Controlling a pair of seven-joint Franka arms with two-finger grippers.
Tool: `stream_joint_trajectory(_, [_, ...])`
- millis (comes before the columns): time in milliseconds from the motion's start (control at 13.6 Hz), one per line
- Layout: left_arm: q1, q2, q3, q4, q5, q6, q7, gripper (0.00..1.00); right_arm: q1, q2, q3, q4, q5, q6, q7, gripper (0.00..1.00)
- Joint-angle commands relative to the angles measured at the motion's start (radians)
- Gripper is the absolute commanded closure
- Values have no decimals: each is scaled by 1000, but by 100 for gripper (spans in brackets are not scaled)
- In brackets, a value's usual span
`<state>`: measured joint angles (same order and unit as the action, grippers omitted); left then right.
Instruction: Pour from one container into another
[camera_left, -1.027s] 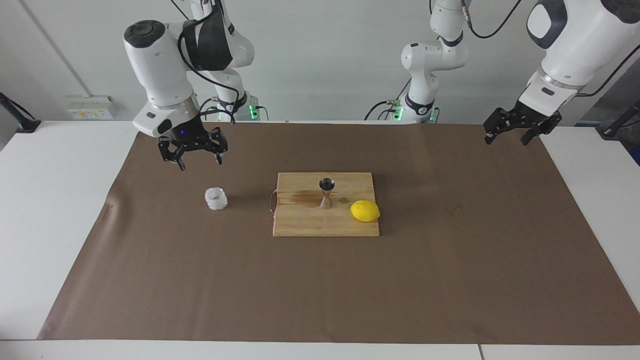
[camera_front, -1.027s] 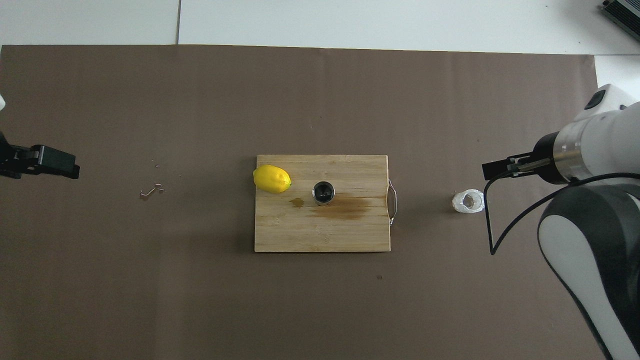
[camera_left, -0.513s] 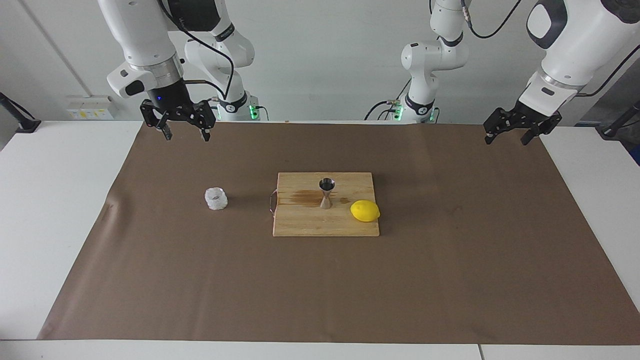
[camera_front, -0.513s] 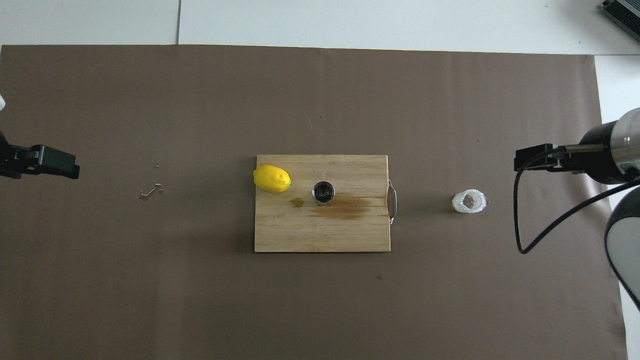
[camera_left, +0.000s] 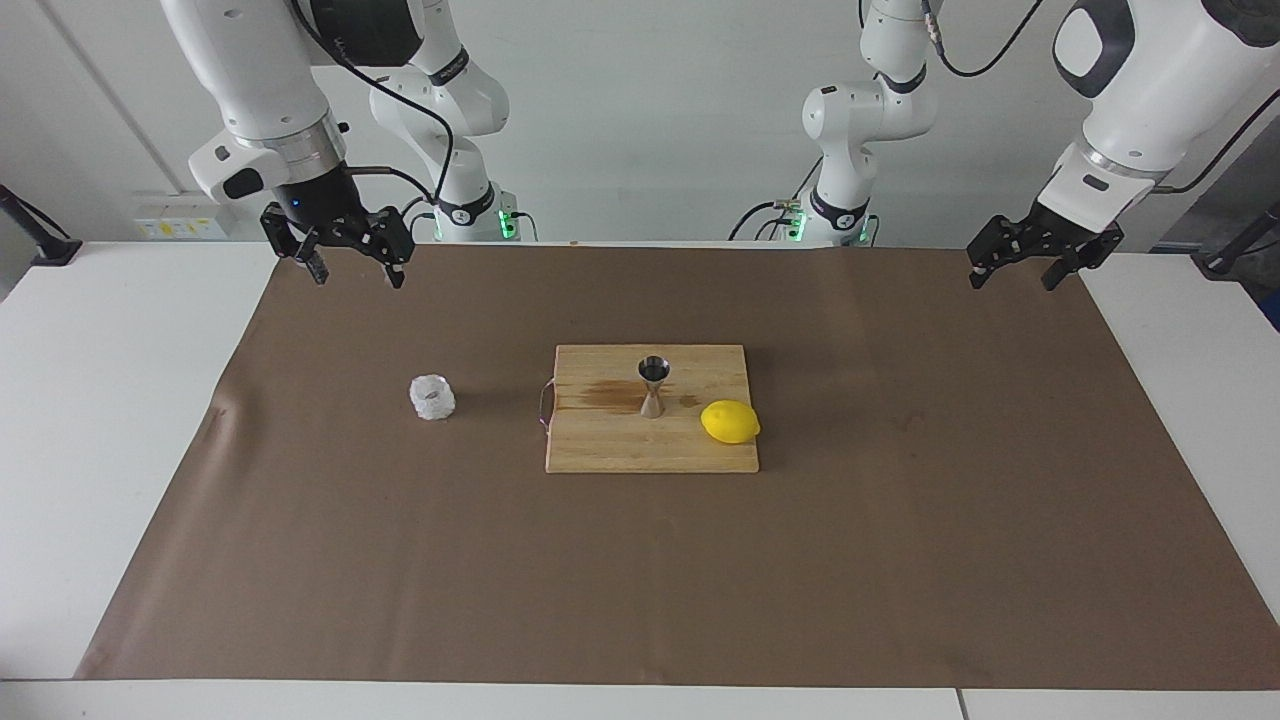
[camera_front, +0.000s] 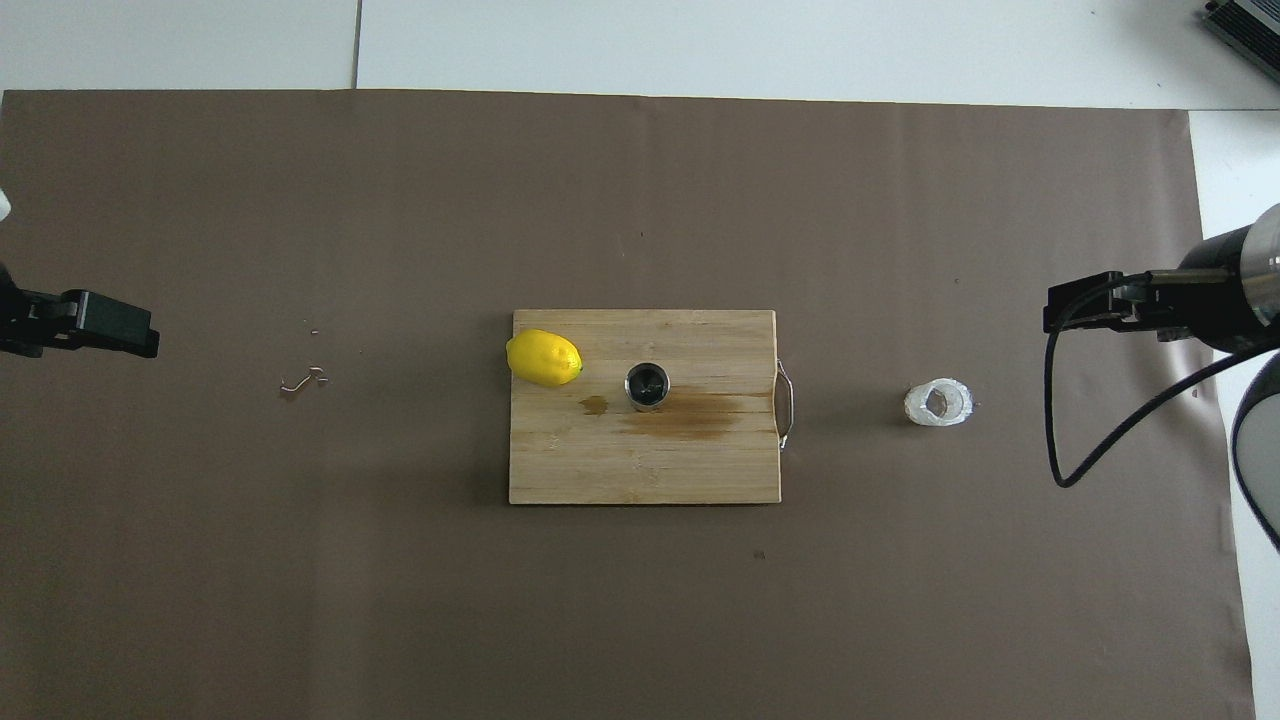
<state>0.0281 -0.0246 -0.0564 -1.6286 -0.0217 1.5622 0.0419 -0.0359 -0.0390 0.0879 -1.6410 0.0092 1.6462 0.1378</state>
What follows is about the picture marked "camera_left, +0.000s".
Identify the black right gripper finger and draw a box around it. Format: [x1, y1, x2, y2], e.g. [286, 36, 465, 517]
[335, 207, 417, 290]
[293, 228, 331, 286]

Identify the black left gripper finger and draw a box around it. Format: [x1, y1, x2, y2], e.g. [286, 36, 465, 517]
[1040, 248, 1086, 292]
[966, 214, 1033, 291]

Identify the clear faceted glass cup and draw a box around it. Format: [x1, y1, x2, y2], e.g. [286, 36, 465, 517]
[409, 374, 457, 422]

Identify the steel double jigger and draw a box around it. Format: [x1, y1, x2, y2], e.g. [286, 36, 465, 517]
[638, 356, 673, 419]

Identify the yellow lemon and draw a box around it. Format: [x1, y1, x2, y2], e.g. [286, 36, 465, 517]
[700, 399, 762, 445]

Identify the brown paper table mat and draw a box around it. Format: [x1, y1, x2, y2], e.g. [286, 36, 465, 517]
[75, 243, 1280, 691]

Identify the black base cable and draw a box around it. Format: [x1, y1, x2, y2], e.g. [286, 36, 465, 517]
[398, 195, 441, 244]
[728, 150, 831, 244]

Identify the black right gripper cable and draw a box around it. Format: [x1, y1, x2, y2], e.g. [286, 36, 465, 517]
[290, 0, 459, 206]

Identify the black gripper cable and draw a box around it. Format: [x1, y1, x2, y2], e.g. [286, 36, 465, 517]
[920, 0, 1280, 196]
[290, 0, 459, 206]

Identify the white wall socket box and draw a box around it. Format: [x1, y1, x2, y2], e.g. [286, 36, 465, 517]
[133, 192, 233, 241]

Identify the black camera stand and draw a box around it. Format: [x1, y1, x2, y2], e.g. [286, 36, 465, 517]
[1192, 200, 1280, 278]
[0, 185, 83, 267]

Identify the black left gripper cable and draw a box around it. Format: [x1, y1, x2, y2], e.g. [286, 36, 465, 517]
[920, 0, 1280, 196]

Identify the wooden cutting board, metal handle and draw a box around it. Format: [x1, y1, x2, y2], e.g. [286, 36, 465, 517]
[535, 344, 761, 475]

